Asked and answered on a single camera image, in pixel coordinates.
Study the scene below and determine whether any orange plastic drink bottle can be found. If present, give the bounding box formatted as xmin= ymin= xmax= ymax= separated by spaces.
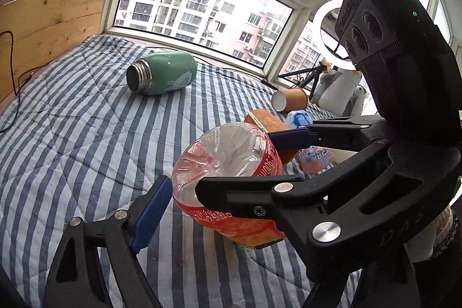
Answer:
xmin=172 ymin=122 xmax=285 ymax=249

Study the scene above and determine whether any far brown paper cup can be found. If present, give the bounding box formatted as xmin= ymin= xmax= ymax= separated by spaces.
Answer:
xmin=271 ymin=87 xmax=308 ymax=113

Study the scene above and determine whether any small grey penguin plush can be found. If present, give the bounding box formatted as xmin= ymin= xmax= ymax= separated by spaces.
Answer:
xmin=342 ymin=85 xmax=366 ymax=116

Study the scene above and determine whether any blue orange snack bag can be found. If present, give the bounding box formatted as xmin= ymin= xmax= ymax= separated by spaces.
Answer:
xmin=284 ymin=110 xmax=334 ymax=175

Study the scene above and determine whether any large grey penguin plush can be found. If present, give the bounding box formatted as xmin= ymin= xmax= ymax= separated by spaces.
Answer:
xmin=311 ymin=68 xmax=363 ymax=116

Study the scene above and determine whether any black tripod stand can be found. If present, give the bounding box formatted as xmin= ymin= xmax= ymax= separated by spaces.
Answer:
xmin=278 ymin=64 xmax=327 ymax=101

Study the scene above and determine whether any blue white striped quilt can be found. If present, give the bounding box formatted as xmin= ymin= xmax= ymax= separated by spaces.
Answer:
xmin=0 ymin=34 xmax=362 ymax=308

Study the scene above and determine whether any green steel thermos bottle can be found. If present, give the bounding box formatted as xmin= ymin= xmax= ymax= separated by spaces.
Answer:
xmin=126 ymin=51 xmax=197 ymax=96

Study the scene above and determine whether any wooden plank board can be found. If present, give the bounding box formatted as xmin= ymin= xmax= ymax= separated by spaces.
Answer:
xmin=1 ymin=0 xmax=106 ymax=107

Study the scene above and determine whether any black camera box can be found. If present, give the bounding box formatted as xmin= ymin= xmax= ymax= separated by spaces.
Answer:
xmin=334 ymin=0 xmax=461 ymax=122

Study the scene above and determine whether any white ring light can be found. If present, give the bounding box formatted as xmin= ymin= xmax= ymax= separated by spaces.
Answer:
xmin=310 ymin=1 xmax=359 ymax=71

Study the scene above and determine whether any black power cable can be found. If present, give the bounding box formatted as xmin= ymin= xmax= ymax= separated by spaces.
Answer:
xmin=0 ymin=30 xmax=48 ymax=134

